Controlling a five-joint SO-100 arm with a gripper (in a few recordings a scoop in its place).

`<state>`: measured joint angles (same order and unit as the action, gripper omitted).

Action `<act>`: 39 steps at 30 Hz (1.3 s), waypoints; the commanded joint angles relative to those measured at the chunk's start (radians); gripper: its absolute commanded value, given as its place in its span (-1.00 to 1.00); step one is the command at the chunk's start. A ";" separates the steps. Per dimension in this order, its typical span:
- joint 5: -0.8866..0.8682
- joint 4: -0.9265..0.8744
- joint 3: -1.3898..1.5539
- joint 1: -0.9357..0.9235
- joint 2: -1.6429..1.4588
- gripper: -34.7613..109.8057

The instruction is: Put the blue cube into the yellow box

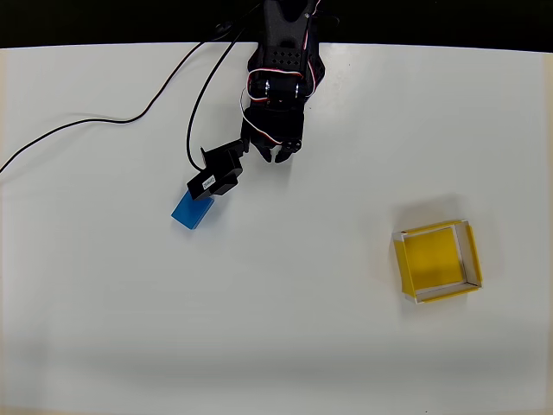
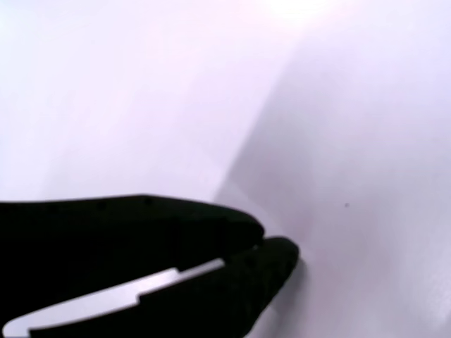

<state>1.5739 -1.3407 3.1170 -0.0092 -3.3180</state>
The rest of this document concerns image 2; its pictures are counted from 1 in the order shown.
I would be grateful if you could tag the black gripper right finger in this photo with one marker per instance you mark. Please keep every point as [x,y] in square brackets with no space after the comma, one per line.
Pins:
[239,288]

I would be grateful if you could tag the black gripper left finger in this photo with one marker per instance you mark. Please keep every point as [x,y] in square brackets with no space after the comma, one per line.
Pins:
[105,239]

